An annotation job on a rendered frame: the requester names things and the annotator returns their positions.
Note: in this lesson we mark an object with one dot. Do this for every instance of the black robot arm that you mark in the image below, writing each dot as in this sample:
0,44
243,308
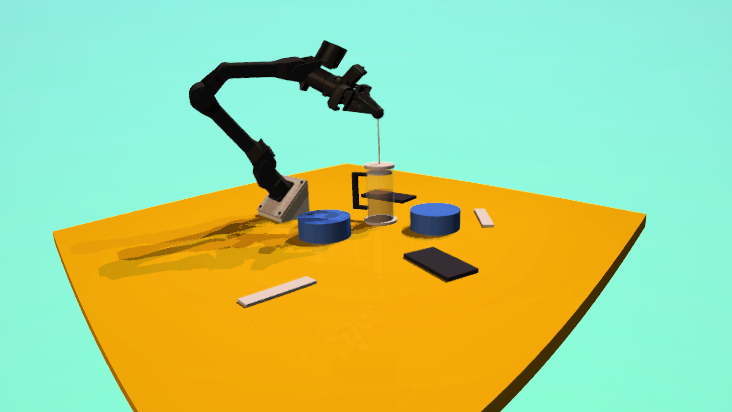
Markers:
307,71

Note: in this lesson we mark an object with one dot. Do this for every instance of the blue cylinder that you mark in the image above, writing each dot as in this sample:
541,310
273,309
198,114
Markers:
435,219
326,226

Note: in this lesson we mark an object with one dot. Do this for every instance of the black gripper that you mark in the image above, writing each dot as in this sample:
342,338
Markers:
354,100

